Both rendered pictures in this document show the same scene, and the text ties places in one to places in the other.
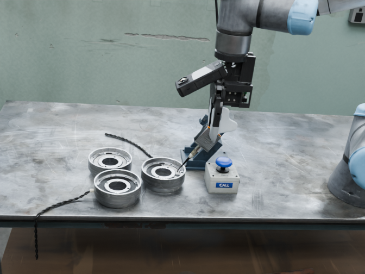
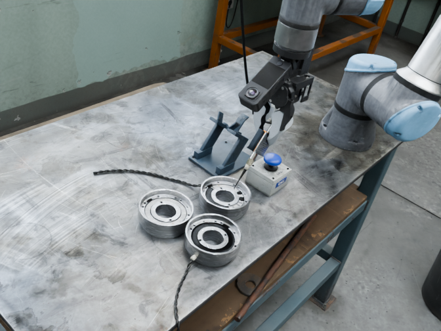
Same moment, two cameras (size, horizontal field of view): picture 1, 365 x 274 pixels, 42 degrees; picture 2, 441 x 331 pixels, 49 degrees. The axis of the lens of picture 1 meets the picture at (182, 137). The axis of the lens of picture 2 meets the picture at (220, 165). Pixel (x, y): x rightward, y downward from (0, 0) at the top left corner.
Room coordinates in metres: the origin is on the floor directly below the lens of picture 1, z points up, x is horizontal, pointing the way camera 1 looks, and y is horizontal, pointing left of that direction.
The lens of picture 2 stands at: (0.45, 0.60, 1.46)
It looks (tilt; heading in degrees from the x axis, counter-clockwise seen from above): 36 degrees down; 314
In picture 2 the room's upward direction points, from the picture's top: 11 degrees clockwise
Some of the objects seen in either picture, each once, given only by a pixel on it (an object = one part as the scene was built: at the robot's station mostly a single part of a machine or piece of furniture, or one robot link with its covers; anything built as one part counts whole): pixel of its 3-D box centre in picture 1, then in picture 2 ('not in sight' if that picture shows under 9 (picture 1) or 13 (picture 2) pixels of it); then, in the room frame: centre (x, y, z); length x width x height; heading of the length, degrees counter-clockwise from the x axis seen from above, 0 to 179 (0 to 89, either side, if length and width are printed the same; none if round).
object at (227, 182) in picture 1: (223, 177); (270, 173); (0.99, -0.11, 0.82); 0.08 x 0.07 x 0.05; 99
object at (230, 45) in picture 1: (232, 42); (294, 34); (1.00, -0.08, 1.15); 0.08 x 0.08 x 0.05
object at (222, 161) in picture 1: (222, 168); (271, 165); (0.99, -0.10, 0.85); 0.04 x 0.04 x 0.05
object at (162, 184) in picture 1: (163, 175); (224, 199); (0.97, 0.04, 0.82); 0.10 x 0.10 x 0.04
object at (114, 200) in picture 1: (117, 188); (212, 240); (0.89, 0.13, 0.82); 0.10 x 0.10 x 0.04
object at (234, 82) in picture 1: (231, 78); (287, 73); (1.00, -0.09, 1.07); 0.09 x 0.08 x 0.12; 97
